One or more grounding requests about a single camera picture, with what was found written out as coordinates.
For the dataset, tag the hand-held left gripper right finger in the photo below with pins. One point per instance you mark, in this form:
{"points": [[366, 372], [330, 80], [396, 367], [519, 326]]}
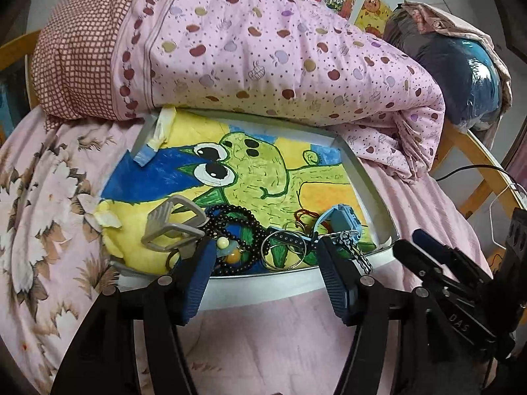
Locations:
{"points": [[337, 284]]}

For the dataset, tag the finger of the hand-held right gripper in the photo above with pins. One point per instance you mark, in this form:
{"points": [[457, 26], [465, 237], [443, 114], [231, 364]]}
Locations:
{"points": [[430, 240], [420, 261]]}

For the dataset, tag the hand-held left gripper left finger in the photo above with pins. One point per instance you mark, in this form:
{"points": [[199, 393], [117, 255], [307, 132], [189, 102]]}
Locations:
{"points": [[197, 284]]}

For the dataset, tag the white tray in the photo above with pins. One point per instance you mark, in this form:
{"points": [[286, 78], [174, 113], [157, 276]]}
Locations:
{"points": [[288, 286]]}

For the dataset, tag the grey hair claw clip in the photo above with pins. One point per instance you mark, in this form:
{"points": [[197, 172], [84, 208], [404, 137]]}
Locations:
{"points": [[175, 228]]}

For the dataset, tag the blue watch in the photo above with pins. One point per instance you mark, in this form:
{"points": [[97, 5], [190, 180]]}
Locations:
{"points": [[343, 219]]}

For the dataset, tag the green dinosaur drawing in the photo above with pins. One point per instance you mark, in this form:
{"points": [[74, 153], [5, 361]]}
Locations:
{"points": [[255, 173]]}

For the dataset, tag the masking tape piece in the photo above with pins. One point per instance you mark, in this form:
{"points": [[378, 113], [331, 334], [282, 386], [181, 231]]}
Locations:
{"points": [[162, 131]]}

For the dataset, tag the plastic bag of blue cloth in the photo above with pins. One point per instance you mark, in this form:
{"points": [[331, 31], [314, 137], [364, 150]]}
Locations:
{"points": [[461, 74]]}

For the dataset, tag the pink floral bedsheet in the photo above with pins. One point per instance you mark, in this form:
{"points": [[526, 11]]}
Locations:
{"points": [[41, 193]]}

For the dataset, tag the pink dotted quilt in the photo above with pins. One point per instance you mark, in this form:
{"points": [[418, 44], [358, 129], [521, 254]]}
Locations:
{"points": [[255, 49]]}

